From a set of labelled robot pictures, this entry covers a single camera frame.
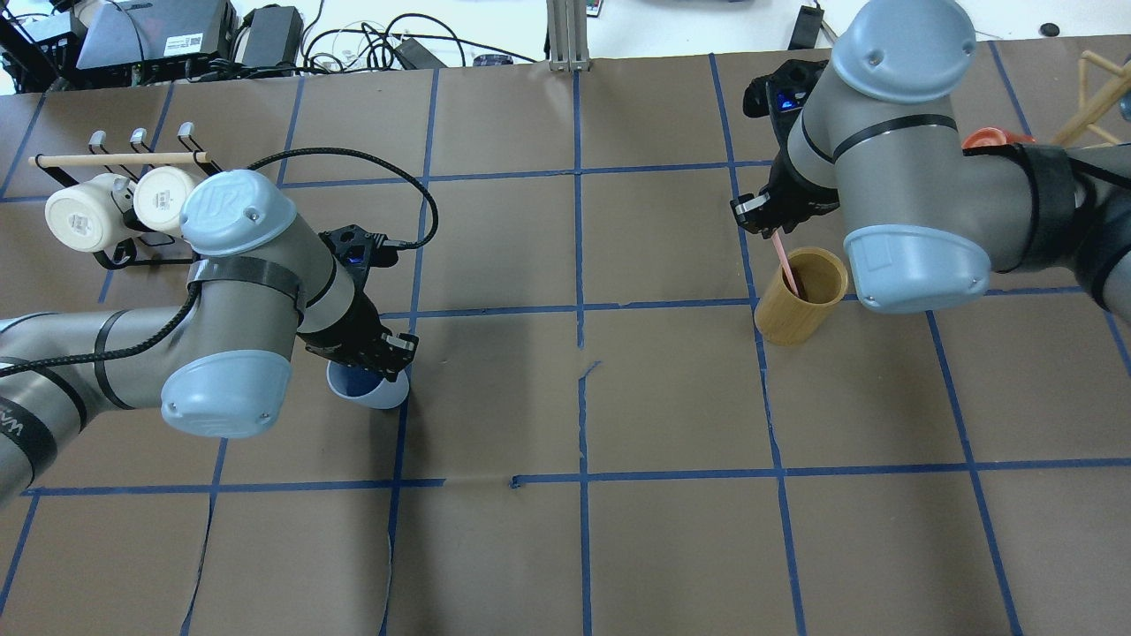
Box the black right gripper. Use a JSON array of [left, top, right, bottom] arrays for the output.
[[729, 158, 840, 235]]

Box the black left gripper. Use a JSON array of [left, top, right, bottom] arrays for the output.
[[307, 307, 420, 383]]

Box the pink chopstick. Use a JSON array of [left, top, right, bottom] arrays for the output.
[[770, 230, 800, 298]]

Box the light blue plastic cup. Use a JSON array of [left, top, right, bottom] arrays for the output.
[[326, 361, 411, 410]]

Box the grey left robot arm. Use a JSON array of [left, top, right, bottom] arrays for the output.
[[1, 170, 418, 502]]

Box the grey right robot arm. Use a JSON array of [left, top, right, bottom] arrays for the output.
[[731, 1, 1130, 321]]

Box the orange small cup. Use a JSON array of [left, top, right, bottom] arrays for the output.
[[961, 126, 1035, 149]]

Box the bamboo cylinder holder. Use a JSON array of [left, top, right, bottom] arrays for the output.
[[753, 246, 849, 346]]

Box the white mug inner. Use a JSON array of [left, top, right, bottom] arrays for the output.
[[133, 166, 202, 238]]

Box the white mug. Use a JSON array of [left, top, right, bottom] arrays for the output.
[[44, 173, 137, 253], [133, 166, 202, 238]]

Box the white mug outer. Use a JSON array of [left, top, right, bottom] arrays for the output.
[[44, 173, 137, 253]]

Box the wooden round stand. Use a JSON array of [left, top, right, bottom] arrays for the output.
[[1051, 49, 1130, 148]]

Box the black power adapter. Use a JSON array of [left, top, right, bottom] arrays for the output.
[[238, 5, 303, 68]]

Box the wooden rack dowel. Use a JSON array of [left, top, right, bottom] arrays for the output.
[[27, 151, 213, 170]]

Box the black computer box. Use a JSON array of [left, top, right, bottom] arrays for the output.
[[76, 1, 239, 72]]

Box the black braided left cable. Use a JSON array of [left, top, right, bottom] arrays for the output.
[[0, 148, 439, 376]]

